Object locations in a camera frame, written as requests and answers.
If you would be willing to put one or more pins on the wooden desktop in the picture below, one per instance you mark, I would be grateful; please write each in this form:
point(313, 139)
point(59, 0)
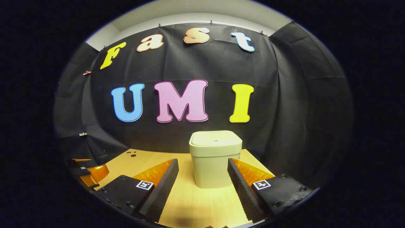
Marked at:
point(196, 205)

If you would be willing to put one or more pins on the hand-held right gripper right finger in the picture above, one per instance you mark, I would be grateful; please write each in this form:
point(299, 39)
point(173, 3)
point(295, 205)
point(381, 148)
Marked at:
point(243, 193)

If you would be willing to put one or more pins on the green desktop garbage bin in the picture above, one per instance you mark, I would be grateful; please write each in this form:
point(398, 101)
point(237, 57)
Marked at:
point(210, 164)

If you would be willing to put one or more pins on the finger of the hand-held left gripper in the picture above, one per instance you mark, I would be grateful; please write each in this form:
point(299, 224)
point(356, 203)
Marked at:
point(83, 162)
point(96, 174)

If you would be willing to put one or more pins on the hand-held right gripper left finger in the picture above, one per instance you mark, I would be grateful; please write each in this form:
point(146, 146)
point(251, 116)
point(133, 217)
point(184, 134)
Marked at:
point(161, 193)

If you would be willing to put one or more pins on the black backdrop cloth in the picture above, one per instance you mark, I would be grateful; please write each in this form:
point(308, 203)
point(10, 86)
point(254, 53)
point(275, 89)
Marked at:
point(284, 110)

